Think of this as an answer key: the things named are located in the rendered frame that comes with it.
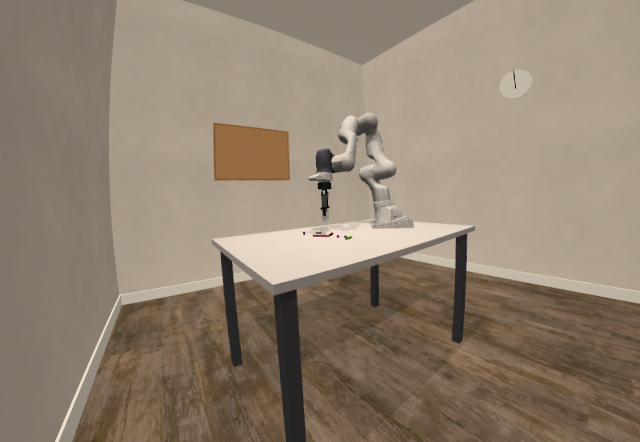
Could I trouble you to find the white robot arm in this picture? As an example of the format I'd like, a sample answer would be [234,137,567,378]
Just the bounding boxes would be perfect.
[309,113,407,224]

